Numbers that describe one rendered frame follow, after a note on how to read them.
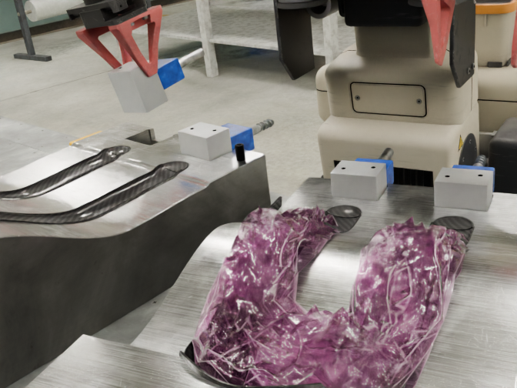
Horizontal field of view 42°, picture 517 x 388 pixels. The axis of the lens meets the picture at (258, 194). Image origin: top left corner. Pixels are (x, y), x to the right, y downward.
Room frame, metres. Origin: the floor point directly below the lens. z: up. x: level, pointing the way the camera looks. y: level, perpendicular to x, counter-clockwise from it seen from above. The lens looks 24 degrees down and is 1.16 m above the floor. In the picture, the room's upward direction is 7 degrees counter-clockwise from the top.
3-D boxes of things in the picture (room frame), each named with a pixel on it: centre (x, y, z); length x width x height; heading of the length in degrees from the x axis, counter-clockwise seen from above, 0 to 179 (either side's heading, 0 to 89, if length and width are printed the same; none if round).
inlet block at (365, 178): (0.69, -0.13, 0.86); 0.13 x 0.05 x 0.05; 151
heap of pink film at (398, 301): (0.43, -0.05, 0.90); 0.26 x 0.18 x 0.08; 151
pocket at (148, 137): (0.81, 0.13, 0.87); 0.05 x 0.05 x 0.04; 44
